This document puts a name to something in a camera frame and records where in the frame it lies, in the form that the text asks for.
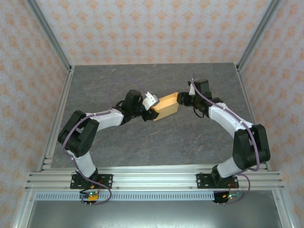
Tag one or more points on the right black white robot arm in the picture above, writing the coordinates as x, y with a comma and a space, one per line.
249, 147

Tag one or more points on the grey metal sheet shelf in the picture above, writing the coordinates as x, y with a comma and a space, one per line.
154, 215

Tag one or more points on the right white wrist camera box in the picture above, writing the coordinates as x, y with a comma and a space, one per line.
192, 90

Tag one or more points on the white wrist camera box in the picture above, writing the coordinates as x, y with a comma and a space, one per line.
149, 101
192, 90

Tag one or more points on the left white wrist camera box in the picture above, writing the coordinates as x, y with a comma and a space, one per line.
149, 101

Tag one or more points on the aluminium table side rail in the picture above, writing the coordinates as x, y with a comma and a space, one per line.
251, 99
59, 107

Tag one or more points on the aluminium frame post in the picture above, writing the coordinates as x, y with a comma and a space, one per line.
256, 35
50, 35

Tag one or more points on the aluminium mounting rail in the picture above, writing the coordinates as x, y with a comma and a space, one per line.
154, 180

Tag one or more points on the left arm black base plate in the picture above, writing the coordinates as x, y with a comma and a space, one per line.
107, 180

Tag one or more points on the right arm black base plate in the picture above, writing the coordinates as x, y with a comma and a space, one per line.
203, 180

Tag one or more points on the aluminium lower frame bar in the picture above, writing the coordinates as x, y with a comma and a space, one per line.
283, 211
22, 211

